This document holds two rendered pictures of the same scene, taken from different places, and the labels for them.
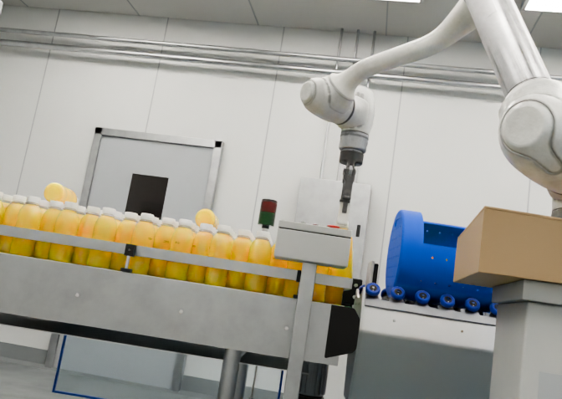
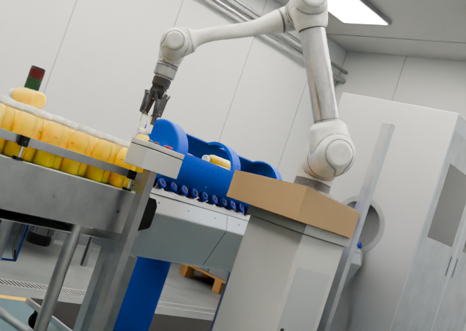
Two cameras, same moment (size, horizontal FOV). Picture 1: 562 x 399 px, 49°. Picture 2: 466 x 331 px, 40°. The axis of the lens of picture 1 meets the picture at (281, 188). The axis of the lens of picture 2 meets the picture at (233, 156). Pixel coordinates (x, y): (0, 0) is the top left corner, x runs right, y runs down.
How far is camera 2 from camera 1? 1.72 m
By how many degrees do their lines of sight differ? 54
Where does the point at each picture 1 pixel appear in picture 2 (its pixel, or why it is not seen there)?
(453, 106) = not seen: outside the picture
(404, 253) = not seen: hidden behind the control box
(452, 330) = (184, 210)
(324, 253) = (168, 169)
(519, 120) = (338, 150)
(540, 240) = (319, 207)
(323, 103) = (182, 53)
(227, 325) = (82, 208)
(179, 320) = (51, 203)
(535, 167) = (332, 173)
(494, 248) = (304, 209)
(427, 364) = (166, 230)
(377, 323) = not seen: hidden behind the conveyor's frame
